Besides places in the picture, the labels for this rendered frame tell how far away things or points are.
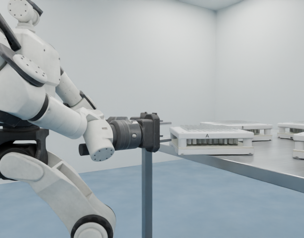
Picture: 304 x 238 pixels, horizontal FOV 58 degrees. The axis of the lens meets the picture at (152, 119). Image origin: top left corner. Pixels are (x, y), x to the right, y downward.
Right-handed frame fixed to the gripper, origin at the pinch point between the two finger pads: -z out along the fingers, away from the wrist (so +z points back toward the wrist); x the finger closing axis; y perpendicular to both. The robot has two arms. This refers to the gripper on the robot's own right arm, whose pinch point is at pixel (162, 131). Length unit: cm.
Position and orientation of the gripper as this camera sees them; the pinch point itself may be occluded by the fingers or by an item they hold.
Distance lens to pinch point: 89.2
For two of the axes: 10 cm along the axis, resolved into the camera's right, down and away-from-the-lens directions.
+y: 5.7, 0.4, -8.2
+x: 0.0, 10.0, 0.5
